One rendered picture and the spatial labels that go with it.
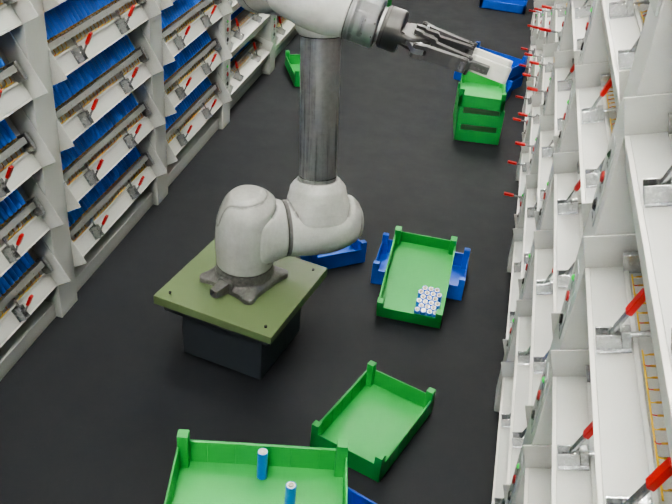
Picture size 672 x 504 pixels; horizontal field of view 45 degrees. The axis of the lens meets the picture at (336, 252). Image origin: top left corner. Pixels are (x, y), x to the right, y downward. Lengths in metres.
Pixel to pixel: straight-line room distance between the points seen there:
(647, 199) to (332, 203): 1.31
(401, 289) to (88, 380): 0.98
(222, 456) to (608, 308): 0.75
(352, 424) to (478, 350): 0.51
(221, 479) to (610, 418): 0.78
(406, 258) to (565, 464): 1.60
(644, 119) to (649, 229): 0.24
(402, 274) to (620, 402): 1.73
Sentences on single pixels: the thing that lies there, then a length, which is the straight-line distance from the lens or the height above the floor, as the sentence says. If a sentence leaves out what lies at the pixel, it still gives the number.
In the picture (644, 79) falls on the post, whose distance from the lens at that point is 1.07.
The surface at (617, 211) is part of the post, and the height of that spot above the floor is 1.03.
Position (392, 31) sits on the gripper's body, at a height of 1.10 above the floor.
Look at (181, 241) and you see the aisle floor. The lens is 2.85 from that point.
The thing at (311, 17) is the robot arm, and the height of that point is 1.11.
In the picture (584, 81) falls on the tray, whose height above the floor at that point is 0.95.
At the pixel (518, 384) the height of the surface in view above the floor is 0.33.
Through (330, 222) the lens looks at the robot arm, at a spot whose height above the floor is 0.43.
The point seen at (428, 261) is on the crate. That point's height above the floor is 0.09.
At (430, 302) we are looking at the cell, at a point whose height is 0.08.
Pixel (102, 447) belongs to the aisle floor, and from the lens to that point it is 2.14.
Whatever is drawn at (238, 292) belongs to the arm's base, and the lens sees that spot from 2.19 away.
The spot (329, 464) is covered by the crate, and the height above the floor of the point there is 0.42.
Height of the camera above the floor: 1.54
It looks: 33 degrees down
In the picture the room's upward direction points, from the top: 5 degrees clockwise
